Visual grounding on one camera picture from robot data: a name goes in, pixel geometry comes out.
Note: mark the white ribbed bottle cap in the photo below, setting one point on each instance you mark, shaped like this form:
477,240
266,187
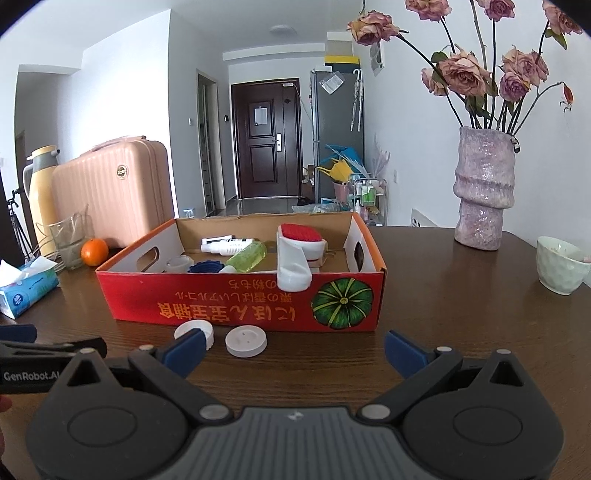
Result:
194,328

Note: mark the yellow thermos jug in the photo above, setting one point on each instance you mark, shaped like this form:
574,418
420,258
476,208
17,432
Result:
41,198

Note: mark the white spray bottle black label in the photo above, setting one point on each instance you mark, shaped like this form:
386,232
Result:
226,245

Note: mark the white paper notice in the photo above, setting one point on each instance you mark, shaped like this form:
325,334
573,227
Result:
261,115

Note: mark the metal trolley rack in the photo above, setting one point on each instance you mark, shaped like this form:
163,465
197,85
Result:
369,198

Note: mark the person's left hand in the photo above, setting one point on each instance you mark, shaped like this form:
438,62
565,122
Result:
4,404

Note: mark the white lint roller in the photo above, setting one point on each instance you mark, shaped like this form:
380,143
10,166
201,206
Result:
291,258

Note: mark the red cardboard box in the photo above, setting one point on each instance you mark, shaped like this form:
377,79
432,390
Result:
231,309

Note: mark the grey interior door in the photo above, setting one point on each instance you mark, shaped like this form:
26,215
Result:
208,143

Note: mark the round ceiling lamp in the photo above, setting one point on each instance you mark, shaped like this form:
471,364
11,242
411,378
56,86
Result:
281,30

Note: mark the dark brown entrance door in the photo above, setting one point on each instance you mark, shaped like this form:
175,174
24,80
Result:
265,152

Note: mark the papers in clear sleeve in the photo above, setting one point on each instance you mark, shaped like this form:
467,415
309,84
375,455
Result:
331,84

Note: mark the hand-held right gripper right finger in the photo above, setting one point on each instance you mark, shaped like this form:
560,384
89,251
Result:
406,353

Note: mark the clear glass jar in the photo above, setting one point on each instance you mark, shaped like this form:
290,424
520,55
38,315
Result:
69,244

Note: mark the bunch of dried pink roses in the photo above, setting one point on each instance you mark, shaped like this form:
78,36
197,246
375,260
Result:
461,71

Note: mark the white tape roll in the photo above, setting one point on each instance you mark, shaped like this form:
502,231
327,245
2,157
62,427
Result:
180,264

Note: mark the yellow bag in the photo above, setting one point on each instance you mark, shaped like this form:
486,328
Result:
339,171

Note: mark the blue ribbed cap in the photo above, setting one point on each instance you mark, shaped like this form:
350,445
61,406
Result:
205,267

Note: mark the white flat board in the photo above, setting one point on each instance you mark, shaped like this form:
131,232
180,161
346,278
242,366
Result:
422,218

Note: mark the black tripod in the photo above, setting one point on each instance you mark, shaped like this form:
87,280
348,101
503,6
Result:
18,226

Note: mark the white-green ceramic cup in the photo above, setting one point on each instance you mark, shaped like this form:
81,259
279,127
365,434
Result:
558,270

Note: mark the orange fruit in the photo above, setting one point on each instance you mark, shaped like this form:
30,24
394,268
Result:
94,252

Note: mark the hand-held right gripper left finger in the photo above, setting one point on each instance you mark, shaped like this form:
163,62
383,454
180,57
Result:
184,353

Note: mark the yellow and black box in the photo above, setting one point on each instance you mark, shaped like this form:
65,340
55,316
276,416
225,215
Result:
341,62

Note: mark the green bottle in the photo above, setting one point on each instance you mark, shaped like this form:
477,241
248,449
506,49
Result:
247,257

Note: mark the blue tissue pack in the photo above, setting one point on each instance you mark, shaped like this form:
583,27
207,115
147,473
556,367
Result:
27,293

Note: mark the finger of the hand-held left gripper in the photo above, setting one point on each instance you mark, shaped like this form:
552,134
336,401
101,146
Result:
18,333
55,349

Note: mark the pink bucket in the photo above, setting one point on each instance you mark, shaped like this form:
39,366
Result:
341,191

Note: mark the pink hard-shell suitcase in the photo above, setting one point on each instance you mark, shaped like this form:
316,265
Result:
115,194

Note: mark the grey refrigerator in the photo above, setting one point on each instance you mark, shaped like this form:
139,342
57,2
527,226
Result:
334,124

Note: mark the pale purple ceramic vase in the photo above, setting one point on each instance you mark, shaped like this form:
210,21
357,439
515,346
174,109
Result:
482,184

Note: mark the white round lid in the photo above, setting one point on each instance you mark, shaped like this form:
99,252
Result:
246,341

